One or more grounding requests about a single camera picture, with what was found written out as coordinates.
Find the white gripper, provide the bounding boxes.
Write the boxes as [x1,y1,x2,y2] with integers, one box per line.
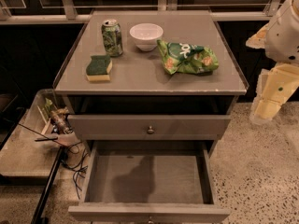
[246,23,299,125]

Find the green rice chip bag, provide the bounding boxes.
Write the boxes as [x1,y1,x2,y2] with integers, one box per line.
[157,40,219,75]

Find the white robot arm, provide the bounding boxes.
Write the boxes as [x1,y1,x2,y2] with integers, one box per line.
[246,0,299,124]

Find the grey drawer cabinet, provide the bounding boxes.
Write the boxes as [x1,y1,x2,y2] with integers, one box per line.
[51,9,249,224]

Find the brass top drawer knob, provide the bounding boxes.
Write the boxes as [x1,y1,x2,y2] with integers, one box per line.
[147,126,155,134]

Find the brass drawer knob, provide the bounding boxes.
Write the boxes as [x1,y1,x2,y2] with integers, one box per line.
[147,126,155,134]
[148,217,155,224]

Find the open grey middle drawer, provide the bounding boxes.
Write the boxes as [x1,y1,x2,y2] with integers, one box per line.
[68,141,230,224]

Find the closed grey top drawer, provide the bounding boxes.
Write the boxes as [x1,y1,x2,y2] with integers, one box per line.
[68,115,230,140]

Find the brass middle drawer knob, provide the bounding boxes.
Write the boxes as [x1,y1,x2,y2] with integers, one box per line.
[148,217,155,224]

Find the white ceramic bowl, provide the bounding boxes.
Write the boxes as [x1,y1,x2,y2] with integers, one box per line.
[130,23,164,51]

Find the metal window railing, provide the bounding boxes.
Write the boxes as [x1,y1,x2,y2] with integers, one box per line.
[0,0,284,24]

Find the green soda can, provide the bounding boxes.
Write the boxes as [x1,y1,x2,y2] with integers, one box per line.
[101,19,123,57]

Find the green and yellow sponge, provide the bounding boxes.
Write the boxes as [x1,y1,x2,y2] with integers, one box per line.
[86,55,112,82]

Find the clutter items in bin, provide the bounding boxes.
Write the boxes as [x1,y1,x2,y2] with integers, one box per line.
[37,98,73,134]

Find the clear plastic bin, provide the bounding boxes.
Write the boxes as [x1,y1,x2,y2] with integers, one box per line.
[0,89,81,177]

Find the black cables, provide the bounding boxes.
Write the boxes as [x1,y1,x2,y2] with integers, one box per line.
[59,140,90,201]

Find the black floor rail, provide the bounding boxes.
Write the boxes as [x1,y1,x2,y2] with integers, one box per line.
[31,147,64,224]

